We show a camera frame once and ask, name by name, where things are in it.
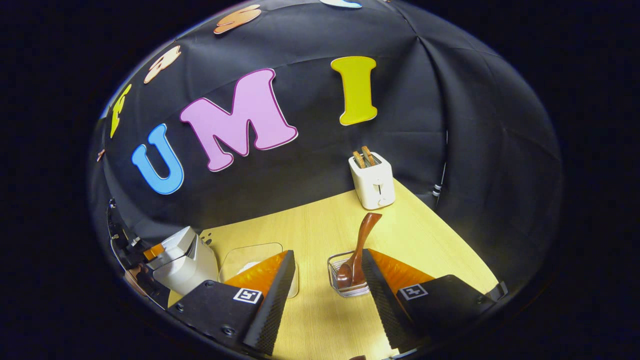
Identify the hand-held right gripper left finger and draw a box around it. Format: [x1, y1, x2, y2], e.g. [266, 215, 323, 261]
[167, 250, 297, 357]

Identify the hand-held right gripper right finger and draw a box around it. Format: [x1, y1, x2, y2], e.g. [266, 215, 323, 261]
[361, 248, 497, 351]

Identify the white rice cooker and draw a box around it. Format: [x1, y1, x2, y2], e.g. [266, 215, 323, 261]
[145, 226, 220, 296]

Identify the clear glass chopstick holder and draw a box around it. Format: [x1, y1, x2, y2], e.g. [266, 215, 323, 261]
[327, 251, 371, 298]

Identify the brown wooden spoon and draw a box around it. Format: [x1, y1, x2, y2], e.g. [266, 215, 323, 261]
[336, 212, 383, 290]

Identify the white toaster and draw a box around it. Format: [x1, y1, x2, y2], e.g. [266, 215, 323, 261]
[348, 151, 396, 211]

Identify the black backdrop cloth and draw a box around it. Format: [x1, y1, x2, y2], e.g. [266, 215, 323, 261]
[90, 0, 563, 283]

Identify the white cable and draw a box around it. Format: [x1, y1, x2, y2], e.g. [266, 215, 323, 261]
[431, 130, 449, 208]

